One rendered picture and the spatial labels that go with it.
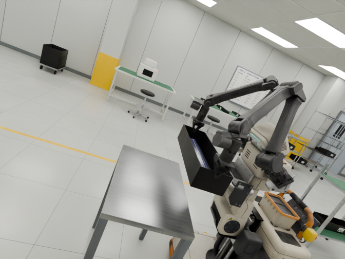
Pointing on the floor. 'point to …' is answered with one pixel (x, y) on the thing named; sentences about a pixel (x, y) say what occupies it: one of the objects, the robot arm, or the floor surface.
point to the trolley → (294, 150)
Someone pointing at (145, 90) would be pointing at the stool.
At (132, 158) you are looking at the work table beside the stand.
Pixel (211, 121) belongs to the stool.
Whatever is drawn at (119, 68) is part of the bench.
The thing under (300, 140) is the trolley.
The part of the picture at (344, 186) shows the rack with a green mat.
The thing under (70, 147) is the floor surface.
